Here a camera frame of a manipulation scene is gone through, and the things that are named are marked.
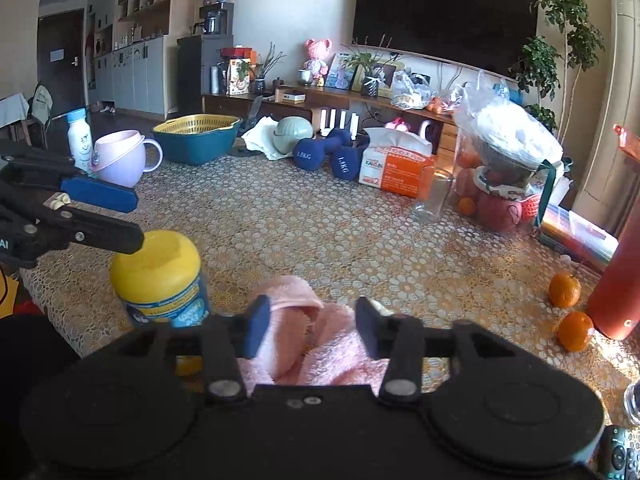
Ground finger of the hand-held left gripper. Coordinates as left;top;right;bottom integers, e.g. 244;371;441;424
0;152;140;214
0;179;146;256

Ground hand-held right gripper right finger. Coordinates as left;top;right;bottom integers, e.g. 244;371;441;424
354;297;507;404

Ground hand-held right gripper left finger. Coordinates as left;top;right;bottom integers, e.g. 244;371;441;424
116;294;272;404

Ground pink towel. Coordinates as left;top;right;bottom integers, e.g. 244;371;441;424
235;275;397;389

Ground yellow lid plastic container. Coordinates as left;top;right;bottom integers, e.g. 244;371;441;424
109;230;215;377

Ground lilac plastic mug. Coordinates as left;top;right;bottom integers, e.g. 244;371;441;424
92;130;164;189

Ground white milk bottle blue cap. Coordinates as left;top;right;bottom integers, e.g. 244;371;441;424
67;108;96;174

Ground wooden chair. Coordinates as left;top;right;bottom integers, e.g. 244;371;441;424
24;82;55;150

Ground teal plastic basin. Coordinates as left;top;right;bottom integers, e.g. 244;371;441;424
151;117;244;166

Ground yellow plastic colander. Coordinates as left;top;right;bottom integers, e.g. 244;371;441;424
152;114;241;137

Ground dark wooden door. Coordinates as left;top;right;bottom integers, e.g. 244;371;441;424
37;8;86;119

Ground clear drinking glass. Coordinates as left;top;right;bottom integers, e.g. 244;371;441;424
622;382;640;429
411;166;455;224

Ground black small fridge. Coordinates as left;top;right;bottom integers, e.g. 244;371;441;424
176;35;235;117

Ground orange and white tissue box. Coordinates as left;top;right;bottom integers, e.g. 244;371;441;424
357;127;436;199

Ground blue dumbbell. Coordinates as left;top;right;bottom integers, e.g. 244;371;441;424
327;144;372;181
292;128;352;172

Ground white cloth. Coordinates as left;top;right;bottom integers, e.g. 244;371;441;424
241;116;281;154

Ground bag of red apples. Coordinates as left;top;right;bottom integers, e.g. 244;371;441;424
452;150;544;234

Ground green round bowl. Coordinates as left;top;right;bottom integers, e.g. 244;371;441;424
272;116;315;155

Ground vase with dry twigs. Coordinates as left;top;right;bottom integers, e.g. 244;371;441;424
249;42;287;95

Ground orange with stem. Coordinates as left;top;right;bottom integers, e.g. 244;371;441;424
548;260;586;309

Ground black coffee machine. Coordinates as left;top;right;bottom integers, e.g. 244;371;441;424
199;2;235;36

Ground wooden television cabinet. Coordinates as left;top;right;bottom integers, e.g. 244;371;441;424
202;82;518;157

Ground colourful stack of folders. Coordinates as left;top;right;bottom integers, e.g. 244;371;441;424
537;204;620;274

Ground large plastic bag with bowl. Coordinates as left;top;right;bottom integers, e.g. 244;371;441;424
451;82;566;187

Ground clear plastic bag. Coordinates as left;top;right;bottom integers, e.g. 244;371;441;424
389;70;434;111

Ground potted plant in black pot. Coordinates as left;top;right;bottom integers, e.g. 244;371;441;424
344;35;407;99

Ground pink teddy bear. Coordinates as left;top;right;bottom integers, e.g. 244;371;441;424
301;38;335;86

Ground red water bottle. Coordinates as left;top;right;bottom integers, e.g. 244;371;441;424
586;124;640;341

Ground black remote control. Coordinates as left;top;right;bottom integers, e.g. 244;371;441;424
597;425;640;480

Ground black television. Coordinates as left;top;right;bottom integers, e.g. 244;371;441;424
352;0;540;79

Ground white standing air conditioner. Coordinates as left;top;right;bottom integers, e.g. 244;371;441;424
570;0;640;235

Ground tall green houseplant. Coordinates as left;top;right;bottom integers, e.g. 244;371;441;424
514;0;606;133

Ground grey wall cabinets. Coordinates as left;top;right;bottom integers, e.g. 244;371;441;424
91;35;166;116

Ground picture frame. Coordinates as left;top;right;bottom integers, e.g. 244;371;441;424
325;52;359;90

